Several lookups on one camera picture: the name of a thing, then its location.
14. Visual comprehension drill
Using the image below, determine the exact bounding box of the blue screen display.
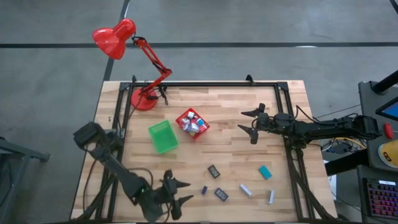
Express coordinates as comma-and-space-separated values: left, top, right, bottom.
375, 96, 398, 121

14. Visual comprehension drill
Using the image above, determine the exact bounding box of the black backlit keyboard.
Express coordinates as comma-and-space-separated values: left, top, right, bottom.
364, 179, 398, 220

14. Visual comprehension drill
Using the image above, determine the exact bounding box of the floor cable bundle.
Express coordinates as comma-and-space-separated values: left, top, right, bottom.
320, 136, 368, 154

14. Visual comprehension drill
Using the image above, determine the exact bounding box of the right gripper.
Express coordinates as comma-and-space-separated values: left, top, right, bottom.
238, 104, 276, 145

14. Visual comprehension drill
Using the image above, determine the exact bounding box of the green plastic basket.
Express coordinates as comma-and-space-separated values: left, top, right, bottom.
147, 119, 180, 155

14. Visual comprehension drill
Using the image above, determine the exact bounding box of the teal box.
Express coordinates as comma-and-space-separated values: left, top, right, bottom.
258, 165, 273, 180

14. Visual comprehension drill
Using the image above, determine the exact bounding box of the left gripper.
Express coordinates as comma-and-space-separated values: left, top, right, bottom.
155, 169, 194, 221

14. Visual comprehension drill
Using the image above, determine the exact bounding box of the red desk lamp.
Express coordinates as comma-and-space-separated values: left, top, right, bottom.
91, 18, 173, 112

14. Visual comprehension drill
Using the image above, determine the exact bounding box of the yellow round object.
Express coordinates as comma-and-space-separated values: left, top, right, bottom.
377, 139, 398, 169

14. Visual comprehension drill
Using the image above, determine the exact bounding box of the red plastic basket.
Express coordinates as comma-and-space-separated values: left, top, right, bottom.
175, 108, 210, 141

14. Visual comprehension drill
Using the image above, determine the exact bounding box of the black cart beam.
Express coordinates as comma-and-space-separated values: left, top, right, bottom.
325, 149, 371, 177

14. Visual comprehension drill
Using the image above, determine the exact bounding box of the dark blue rectangular case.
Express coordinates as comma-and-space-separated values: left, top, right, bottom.
214, 187, 229, 202

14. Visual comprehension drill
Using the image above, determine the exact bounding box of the black lamp cord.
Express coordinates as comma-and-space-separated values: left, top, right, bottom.
148, 86, 169, 106

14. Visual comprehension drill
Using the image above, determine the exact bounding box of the grey equipment cart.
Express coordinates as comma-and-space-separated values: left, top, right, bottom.
356, 80, 398, 224

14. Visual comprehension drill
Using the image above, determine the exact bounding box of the white grey staple box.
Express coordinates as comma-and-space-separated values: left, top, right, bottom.
239, 184, 253, 197

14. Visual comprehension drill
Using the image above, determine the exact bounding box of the black aluminium table frame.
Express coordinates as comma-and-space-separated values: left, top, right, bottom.
82, 81, 335, 223

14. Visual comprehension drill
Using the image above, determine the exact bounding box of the red stop button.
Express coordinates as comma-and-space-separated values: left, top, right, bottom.
384, 122, 394, 140

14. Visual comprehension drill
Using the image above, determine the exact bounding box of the grey metal stand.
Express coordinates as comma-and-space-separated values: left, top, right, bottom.
0, 136, 50, 224

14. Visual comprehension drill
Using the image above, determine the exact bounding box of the black cart pole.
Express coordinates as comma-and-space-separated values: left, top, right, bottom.
371, 70, 398, 95

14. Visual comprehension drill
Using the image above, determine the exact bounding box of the black rectangular case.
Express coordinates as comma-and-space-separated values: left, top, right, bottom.
207, 164, 221, 179

